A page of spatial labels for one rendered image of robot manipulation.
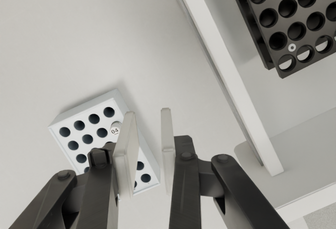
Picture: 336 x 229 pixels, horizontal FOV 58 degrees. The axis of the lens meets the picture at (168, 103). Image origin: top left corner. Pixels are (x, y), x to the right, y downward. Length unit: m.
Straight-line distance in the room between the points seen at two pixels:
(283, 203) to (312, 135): 0.08
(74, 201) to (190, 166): 0.06
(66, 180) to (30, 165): 0.28
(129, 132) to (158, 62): 0.18
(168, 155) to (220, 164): 0.03
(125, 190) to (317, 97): 0.22
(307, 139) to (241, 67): 0.09
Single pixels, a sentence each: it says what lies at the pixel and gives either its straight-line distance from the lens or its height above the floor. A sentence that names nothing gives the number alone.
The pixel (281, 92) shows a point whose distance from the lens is 0.32.
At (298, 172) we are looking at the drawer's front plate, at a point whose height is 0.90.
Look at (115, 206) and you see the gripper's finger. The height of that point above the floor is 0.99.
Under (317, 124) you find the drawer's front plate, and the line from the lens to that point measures 0.33.
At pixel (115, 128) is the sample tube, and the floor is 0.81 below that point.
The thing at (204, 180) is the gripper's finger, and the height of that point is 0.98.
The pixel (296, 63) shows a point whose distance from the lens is 0.24.
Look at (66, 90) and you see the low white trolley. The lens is 0.39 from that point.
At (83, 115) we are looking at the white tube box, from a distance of 0.35.
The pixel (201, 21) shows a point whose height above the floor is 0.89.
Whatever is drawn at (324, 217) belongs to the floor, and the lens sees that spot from 1.64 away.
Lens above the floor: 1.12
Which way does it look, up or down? 71 degrees down
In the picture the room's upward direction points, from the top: 175 degrees clockwise
